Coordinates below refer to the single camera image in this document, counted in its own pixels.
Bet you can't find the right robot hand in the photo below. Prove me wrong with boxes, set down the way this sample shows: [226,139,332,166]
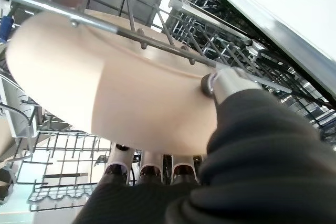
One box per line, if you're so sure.
[70,67,336,224]

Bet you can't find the beige round plate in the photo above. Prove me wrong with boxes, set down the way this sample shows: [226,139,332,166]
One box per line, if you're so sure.
[5,9,219,157]

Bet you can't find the dishwasher door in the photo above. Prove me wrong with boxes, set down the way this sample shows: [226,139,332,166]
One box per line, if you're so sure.
[196,0,336,99]

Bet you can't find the lower dishwasher wire rack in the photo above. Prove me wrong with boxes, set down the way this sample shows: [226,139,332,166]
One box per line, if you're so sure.
[0,0,336,212]

